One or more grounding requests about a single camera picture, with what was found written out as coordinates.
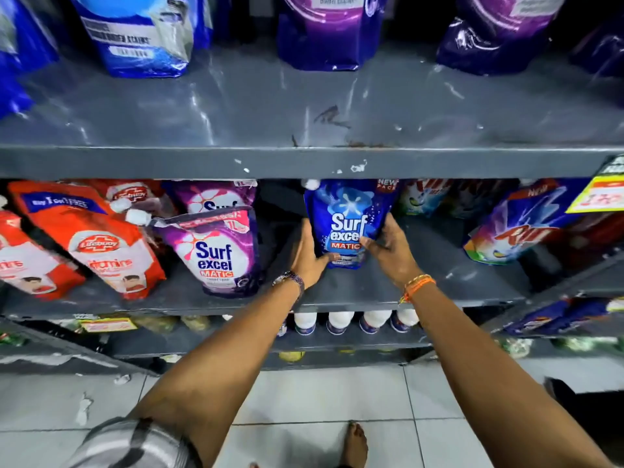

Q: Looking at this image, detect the multicoloured detergent powder pouch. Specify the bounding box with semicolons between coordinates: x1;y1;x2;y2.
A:
463;178;593;266
397;178;465;218

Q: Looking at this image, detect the large purple detergent pouch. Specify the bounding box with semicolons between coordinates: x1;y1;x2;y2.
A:
276;0;391;72
436;0;569;76

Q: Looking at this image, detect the blue pouch lying flat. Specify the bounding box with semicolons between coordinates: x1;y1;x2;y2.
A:
501;296;624;337

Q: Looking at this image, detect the yellow price tag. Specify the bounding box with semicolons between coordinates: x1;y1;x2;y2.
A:
566;155;624;214

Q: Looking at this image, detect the blue detergent refill pouch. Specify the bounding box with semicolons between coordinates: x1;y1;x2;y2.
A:
302;178;401;270

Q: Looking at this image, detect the red handwash refill pouch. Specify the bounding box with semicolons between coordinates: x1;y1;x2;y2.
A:
7;180;167;301
73;178;177;217
0;196;86;302

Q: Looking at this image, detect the large blue detergent pouch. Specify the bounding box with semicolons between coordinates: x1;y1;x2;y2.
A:
68;0;214;79
0;0;60;120

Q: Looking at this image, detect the grey metal shelf unit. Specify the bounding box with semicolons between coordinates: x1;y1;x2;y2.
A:
0;41;624;372

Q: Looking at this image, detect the side grey metal shelf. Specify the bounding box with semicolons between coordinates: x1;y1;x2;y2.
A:
480;251;624;368

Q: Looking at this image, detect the orange thread wristband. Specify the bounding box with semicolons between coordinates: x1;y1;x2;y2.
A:
399;274;437;305

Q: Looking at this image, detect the yellow shelf label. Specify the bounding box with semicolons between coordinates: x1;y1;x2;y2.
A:
79;316;138;334

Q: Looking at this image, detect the striped grey shirt sleeve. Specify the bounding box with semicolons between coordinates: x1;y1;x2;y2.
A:
62;416;203;468

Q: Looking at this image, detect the beaded wrist bracelet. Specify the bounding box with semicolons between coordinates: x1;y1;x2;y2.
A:
271;271;306;302

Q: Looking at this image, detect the person's right forearm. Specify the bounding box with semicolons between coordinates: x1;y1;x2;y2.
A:
409;283;616;468

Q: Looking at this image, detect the person's bare foot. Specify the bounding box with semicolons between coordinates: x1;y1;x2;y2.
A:
340;422;369;468

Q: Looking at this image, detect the person's right hand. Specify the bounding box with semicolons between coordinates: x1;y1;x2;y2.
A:
359;213;424;289

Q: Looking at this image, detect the purple detergent refill pouch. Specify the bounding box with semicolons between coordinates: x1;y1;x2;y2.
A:
165;179;258;216
152;206;262;299

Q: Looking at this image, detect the person's left hand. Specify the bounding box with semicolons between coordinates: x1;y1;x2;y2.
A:
291;218;341;290

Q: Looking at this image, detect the person's left forearm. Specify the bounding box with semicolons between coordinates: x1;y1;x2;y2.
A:
128;280;303;468

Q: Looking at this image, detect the dark object on floor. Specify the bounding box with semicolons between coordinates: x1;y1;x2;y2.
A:
543;377;624;451

